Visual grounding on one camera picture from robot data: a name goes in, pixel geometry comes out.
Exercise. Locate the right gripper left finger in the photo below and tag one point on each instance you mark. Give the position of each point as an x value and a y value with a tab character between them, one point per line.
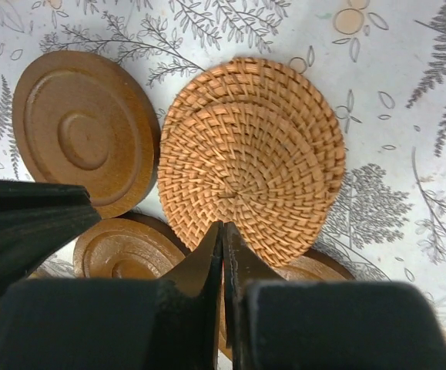
171	322

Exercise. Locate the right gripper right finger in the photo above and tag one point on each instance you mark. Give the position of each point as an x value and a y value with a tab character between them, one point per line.
272	323

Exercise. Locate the woven rattan coaster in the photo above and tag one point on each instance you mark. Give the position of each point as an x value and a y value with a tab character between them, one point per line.
255	143

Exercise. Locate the dark wooden coaster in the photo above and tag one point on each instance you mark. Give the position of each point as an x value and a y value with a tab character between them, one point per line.
79	118

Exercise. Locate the floral tablecloth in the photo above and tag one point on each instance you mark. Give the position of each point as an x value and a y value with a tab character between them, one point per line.
380	64

